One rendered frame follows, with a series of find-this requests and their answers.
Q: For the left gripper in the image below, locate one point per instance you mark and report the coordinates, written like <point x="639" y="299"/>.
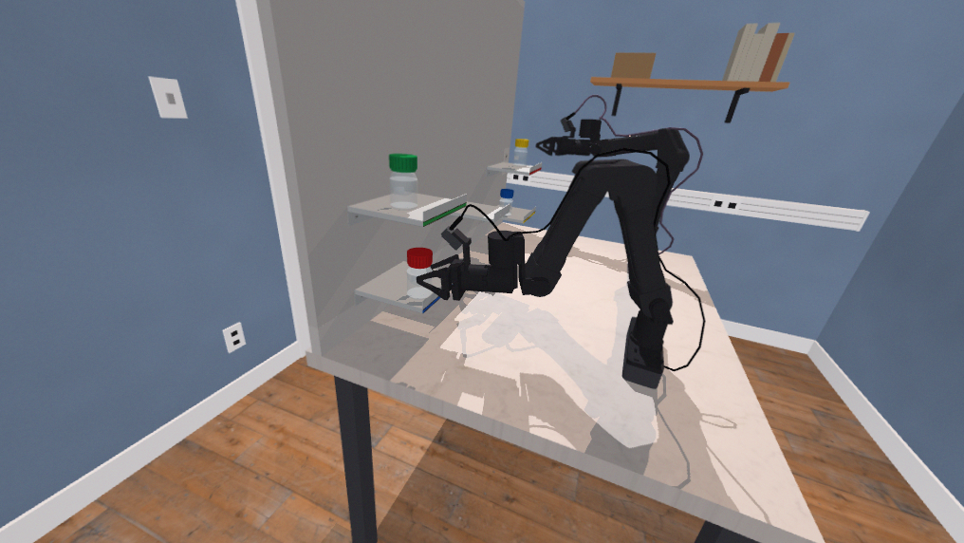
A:
<point x="463" y="274"/>

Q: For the grey wall panel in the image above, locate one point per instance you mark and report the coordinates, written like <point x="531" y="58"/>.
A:
<point x="354" y="81"/>

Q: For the clear bottle with green cap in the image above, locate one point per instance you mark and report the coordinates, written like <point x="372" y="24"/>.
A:
<point x="403" y="182"/>

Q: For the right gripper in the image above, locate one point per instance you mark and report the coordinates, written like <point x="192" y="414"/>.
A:
<point x="565" y="145"/>

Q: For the clear bottle with red cap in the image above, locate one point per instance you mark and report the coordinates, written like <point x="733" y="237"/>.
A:
<point x="419" y="261"/>

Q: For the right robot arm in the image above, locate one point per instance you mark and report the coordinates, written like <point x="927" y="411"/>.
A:
<point x="675" y="154"/>

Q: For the blue-capped clear bottle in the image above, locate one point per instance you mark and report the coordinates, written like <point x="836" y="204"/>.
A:
<point x="506" y="198"/>

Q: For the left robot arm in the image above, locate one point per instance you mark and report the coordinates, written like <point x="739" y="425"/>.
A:
<point x="647" y="287"/>

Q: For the clear bottle with yellow cap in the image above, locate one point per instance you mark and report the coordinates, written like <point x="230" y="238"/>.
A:
<point x="520" y="153"/>

